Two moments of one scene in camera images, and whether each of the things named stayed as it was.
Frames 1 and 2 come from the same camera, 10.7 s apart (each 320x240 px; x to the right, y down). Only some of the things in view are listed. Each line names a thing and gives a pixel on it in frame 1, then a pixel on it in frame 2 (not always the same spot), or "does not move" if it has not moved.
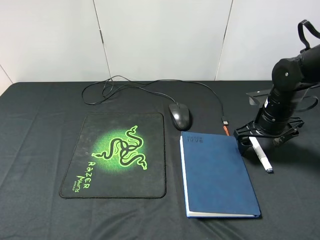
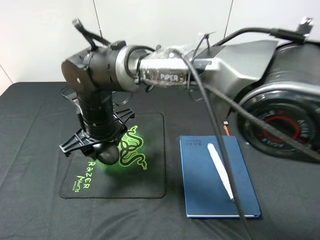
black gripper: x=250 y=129 -> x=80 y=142
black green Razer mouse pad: x=117 y=155 does not move
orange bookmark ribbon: x=226 y=130 does not move
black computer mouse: x=181 y=116 -> x=107 y=153
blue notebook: x=216 y=181 does not move
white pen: x=263 y=159 -> x=220 y=168
